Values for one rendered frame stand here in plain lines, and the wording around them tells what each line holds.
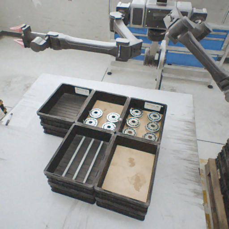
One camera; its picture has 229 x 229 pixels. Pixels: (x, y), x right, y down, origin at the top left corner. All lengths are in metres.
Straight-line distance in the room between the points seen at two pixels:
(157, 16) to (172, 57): 1.86
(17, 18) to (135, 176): 4.23
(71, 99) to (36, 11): 3.08
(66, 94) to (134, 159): 0.86
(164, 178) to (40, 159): 0.87
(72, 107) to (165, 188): 0.93
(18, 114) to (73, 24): 2.79
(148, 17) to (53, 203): 1.35
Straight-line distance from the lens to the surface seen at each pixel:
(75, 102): 1.74
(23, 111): 1.97
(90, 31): 4.32
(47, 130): 1.69
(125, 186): 1.26
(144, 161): 1.36
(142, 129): 1.52
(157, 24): 1.58
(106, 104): 1.70
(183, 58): 3.34
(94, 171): 1.31
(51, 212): 1.38
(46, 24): 4.65
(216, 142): 2.80
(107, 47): 1.10
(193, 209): 1.44
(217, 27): 3.19
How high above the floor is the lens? 1.96
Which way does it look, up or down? 44 degrees down
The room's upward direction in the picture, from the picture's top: 2 degrees clockwise
